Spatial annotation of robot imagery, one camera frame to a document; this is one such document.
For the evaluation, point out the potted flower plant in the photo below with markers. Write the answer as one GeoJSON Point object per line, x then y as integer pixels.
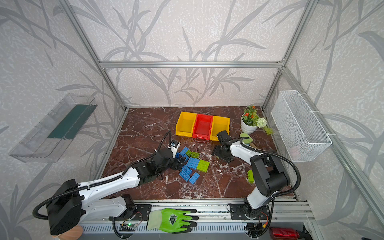
{"type": "Point", "coordinates": [252, 121]}

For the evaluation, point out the left yellow bin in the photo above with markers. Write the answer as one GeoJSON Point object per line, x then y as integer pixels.
{"type": "Point", "coordinates": [185, 124]}

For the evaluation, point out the light blue lego front right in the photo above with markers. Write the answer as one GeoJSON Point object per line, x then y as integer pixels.
{"type": "Point", "coordinates": [193, 179]}

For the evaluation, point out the small green lego brick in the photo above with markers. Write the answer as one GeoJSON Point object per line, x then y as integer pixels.
{"type": "Point", "coordinates": [195, 155]}

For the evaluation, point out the red metallic bottle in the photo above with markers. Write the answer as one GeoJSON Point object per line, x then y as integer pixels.
{"type": "Point", "coordinates": [283, 234]}

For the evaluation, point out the light blue lego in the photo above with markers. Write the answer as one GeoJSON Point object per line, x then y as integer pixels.
{"type": "Point", "coordinates": [184, 151]}
{"type": "Point", "coordinates": [193, 179]}
{"type": "Point", "coordinates": [185, 176]}

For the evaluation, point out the right yellow bin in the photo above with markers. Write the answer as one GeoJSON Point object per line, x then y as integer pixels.
{"type": "Point", "coordinates": [219, 124]}

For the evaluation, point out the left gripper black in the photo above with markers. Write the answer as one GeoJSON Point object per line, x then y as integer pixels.
{"type": "Point", "coordinates": [174, 162]}

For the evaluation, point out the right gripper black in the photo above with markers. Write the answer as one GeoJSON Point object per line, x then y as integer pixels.
{"type": "Point", "coordinates": [222, 151]}

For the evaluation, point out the clear acrylic shelf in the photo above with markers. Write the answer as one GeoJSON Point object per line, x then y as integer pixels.
{"type": "Point", "coordinates": [49, 139]}

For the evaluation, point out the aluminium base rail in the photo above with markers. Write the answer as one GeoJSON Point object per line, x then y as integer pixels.
{"type": "Point", "coordinates": [229, 210]}

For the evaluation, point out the yellow bin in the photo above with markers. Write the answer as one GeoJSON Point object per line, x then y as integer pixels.
{"type": "Point", "coordinates": [185, 124]}
{"type": "Point", "coordinates": [219, 124]}

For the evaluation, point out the green lego brick near base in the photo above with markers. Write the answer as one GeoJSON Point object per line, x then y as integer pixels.
{"type": "Point", "coordinates": [250, 177]}

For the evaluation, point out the light blue lego plate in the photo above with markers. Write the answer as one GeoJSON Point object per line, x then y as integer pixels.
{"type": "Point", "coordinates": [193, 163]}

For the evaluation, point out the large green lego plate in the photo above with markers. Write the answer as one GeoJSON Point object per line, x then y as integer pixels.
{"type": "Point", "coordinates": [203, 166]}

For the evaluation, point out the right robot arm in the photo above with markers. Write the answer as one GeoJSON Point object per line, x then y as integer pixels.
{"type": "Point", "coordinates": [269, 172]}

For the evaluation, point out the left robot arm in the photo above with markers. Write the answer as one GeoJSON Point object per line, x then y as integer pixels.
{"type": "Point", "coordinates": [74, 202]}

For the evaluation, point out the light blue lego top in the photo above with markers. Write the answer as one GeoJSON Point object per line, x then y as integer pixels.
{"type": "Point", "coordinates": [184, 151]}

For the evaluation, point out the white wire basket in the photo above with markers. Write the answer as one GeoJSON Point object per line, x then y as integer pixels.
{"type": "Point", "coordinates": [301, 132]}

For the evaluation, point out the green black work glove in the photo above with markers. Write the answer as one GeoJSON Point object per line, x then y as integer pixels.
{"type": "Point", "coordinates": [174, 221]}

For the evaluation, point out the terracotta vase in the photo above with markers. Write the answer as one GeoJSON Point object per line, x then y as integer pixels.
{"type": "Point", "coordinates": [73, 234]}

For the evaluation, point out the green spatula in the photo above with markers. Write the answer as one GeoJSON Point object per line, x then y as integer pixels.
{"type": "Point", "coordinates": [247, 140]}

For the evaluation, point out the red bin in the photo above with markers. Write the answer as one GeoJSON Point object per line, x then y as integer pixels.
{"type": "Point", "coordinates": [203, 127]}

